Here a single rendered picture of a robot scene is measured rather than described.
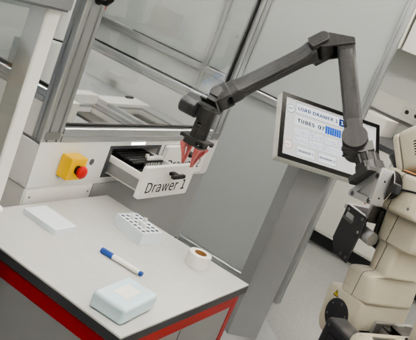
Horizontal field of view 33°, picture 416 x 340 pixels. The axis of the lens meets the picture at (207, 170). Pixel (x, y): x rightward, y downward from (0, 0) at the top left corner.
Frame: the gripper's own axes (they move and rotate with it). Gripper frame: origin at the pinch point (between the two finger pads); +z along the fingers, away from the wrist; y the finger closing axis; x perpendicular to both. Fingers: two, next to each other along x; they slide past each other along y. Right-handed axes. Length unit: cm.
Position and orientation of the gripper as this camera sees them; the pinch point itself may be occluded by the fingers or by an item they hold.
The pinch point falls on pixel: (187, 162)
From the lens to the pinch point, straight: 228.1
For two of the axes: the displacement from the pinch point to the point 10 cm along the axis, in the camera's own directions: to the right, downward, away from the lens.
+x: -4.9, 0.6, -8.7
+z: -3.7, 8.9, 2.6
